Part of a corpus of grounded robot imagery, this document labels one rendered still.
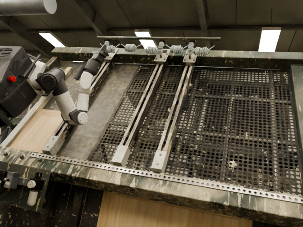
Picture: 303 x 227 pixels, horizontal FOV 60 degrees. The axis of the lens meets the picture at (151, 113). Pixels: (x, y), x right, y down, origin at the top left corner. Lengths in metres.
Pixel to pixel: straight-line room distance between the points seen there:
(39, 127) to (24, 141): 0.14
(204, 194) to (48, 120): 1.27
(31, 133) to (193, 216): 1.24
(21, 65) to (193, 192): 1.12
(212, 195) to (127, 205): 0.58
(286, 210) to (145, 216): 0.78
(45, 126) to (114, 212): 0.80
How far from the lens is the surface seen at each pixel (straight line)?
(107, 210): 1.79
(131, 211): 1.73
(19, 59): 1.58
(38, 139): 1.99
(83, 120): 1.62
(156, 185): 1.45
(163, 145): 1.60
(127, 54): 2.40
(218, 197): 1.40
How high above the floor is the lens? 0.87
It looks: 13 degrees up
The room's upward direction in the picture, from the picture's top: 10 degrees clockwise
